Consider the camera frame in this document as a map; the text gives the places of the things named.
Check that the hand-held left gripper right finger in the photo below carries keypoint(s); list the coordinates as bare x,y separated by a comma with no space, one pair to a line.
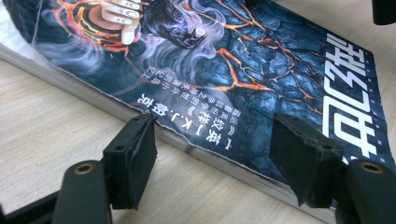
305,161

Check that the glossy dark blue magazine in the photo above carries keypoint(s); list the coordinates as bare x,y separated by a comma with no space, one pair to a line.
233,62

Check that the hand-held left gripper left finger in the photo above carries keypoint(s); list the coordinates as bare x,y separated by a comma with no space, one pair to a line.
134,161

